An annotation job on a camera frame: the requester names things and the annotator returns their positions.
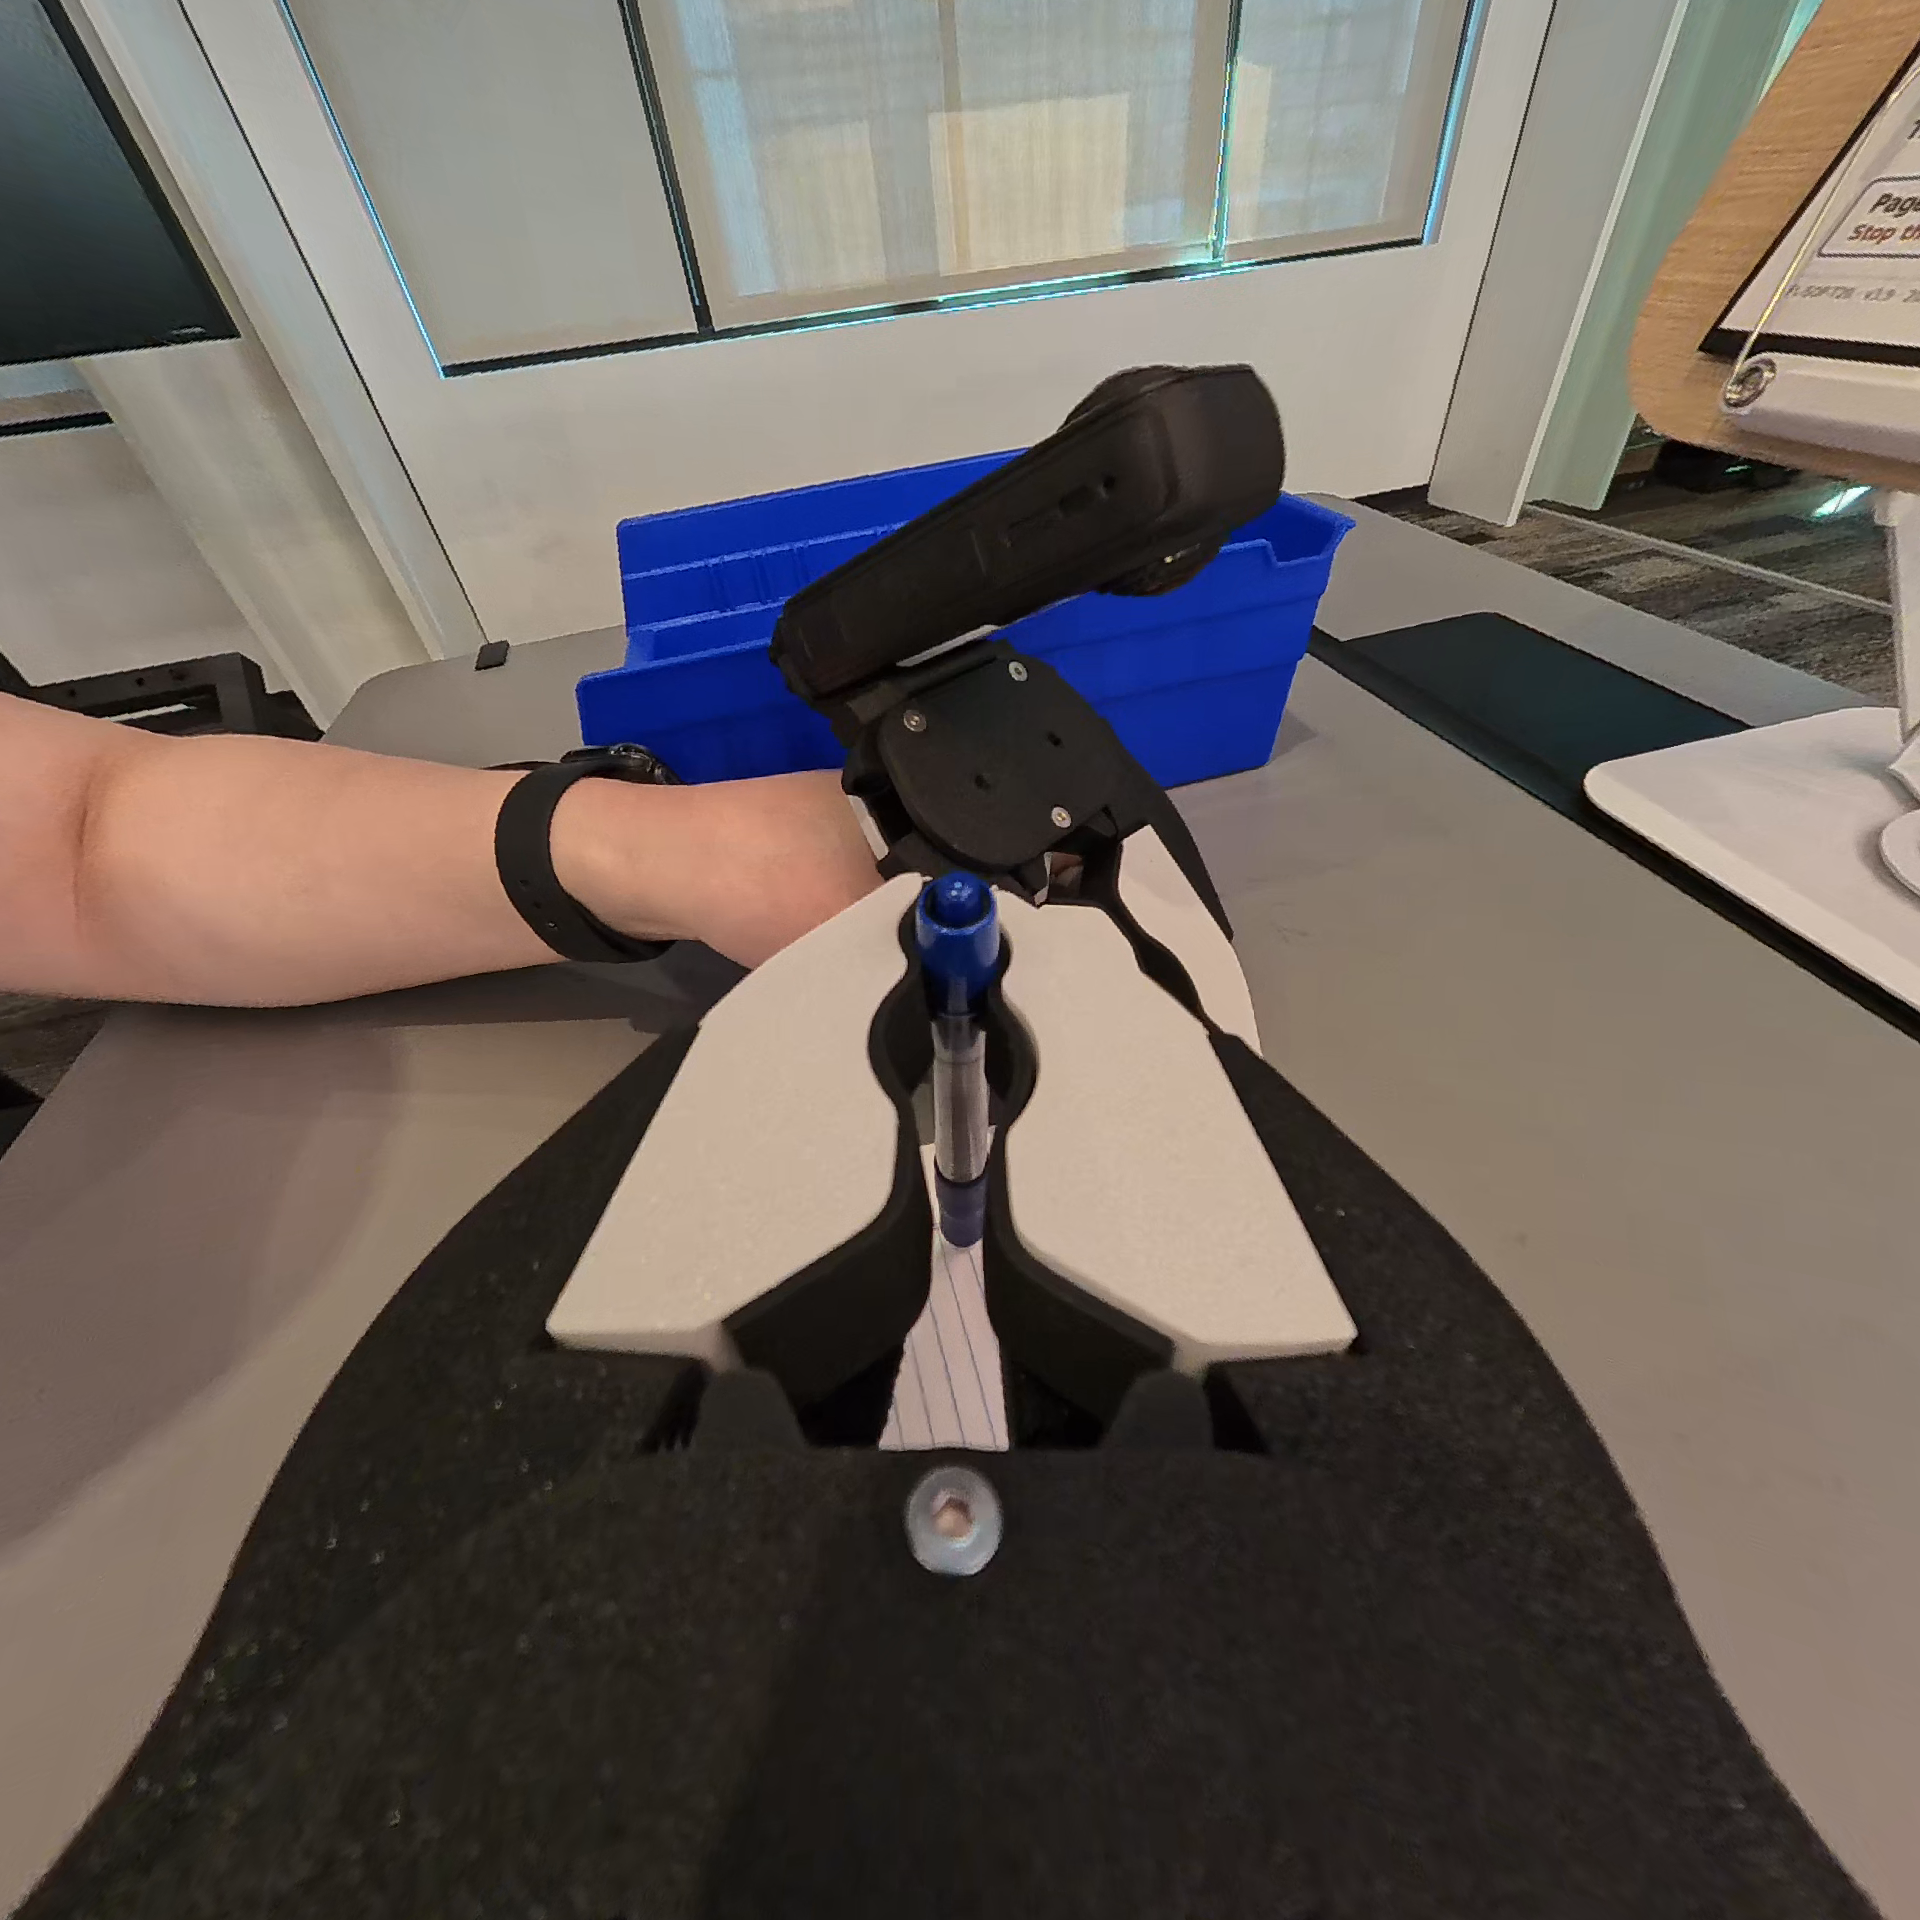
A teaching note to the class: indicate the white lined notepad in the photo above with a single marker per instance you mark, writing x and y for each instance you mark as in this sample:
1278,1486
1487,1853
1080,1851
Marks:
944,1381

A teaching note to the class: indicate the blue plastic bin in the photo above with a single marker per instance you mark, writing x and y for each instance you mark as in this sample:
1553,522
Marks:
1200,673

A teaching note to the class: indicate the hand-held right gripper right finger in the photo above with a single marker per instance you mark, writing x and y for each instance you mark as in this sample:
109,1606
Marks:
1169,1188

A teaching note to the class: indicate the person's left forearm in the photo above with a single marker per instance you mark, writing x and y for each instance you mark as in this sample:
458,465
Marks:
270,857

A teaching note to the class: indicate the person's left hand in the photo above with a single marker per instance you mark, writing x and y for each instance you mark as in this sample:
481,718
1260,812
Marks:
765,871

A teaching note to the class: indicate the glass window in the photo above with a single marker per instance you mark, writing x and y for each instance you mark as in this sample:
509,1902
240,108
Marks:
481,151

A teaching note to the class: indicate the printed instruction sheet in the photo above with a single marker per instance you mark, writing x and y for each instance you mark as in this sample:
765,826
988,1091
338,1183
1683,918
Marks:
1846,227

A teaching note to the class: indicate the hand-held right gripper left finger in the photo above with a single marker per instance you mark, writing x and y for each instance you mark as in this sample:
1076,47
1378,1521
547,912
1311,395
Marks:
749,1171

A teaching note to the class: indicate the white and wood document stand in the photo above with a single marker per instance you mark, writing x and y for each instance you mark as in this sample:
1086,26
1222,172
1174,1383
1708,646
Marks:
1725,812

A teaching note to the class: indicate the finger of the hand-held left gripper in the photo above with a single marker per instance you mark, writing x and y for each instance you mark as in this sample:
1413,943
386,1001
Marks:
1080,940
1209,967

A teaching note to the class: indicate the black monitor screen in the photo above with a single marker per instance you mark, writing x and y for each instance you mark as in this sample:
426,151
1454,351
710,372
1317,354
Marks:
76,194

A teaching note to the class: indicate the black metal bracket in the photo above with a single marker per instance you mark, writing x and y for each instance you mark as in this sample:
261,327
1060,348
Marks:
180,697

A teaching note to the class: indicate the black wrist watch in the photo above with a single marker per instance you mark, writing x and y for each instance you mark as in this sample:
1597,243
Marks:
522,871

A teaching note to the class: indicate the blue retractable pen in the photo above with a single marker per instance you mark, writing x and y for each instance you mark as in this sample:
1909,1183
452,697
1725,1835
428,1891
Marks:
954,963

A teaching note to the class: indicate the black desk mat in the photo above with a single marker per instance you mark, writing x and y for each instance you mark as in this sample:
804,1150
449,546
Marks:
1501,707

